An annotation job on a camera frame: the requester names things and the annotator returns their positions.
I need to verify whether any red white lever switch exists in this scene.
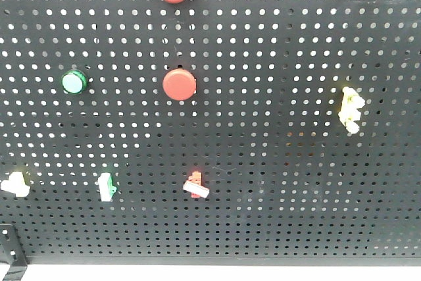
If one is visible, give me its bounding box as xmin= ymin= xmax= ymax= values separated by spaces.
xmin=183 ymin=171 xmax=210 ymax=199

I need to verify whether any green round push button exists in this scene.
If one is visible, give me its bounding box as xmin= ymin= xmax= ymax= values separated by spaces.
xmin=61 ymin=69 xmax=88 ymax=94

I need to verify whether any left black clamp bracket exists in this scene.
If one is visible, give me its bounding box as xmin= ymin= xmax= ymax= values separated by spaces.
xmin=1 ymin=224 xmax=28 ymax=280

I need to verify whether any cream lever switch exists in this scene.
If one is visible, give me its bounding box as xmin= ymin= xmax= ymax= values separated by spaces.
xmin=1 ymin=172 xmax=30 ymax=197

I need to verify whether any lower red round button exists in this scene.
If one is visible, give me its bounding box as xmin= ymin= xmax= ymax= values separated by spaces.
xmin=162 ymin=68 xmax=197 ymax=101

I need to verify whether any white green lever switch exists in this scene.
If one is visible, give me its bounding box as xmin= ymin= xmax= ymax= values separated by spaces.
xmin=97 ymin=172 xmax=117 ymax=202

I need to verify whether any white standing desk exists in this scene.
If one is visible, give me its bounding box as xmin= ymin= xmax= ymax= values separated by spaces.
xmin=23 ymin=265 xmax=420 ymax=280

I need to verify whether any yellow toggle switch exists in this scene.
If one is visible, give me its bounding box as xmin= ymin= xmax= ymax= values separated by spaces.
xmin=338 ymin=86 xmax=366 ymax=134

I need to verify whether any black perforated pegboard panel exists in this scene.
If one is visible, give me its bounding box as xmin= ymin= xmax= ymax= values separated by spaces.
xmin=1 ymin=0 xmax=420 ymax=265

